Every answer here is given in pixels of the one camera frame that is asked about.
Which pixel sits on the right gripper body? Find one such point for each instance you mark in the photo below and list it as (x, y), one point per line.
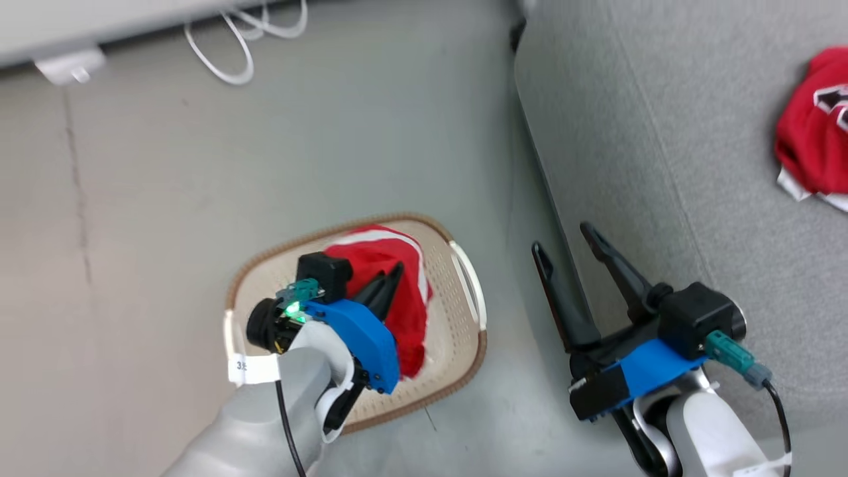
(599, 381)

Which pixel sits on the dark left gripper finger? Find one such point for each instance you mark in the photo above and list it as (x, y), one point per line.
(371, 291)
(393, 291)

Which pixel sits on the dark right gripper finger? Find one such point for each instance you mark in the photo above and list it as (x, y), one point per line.
(623, 271)
(563, 305)

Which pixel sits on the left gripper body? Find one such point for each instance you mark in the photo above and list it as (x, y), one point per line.
(331, 371)

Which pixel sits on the red garment with white stripes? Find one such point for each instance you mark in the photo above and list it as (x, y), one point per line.
(397, 265)

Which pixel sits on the red garment with black print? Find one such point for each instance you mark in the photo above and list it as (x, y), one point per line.
(818, 132)

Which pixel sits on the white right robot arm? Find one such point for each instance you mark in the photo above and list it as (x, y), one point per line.
(722, 437)

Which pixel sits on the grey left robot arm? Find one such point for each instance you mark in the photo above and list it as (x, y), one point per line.
(258, 430)

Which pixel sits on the grey fabric sofa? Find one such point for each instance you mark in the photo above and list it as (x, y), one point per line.
(662, 146)

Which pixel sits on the beige plastic laundry basket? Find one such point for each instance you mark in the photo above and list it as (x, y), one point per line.
(450, 318)

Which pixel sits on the white power adapter box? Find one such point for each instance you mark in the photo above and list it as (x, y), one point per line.
(69, 65)

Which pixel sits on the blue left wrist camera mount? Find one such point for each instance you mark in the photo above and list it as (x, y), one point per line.
(361, 338)

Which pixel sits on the white partition panel grey frame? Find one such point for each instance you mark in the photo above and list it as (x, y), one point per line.
(99, 20)

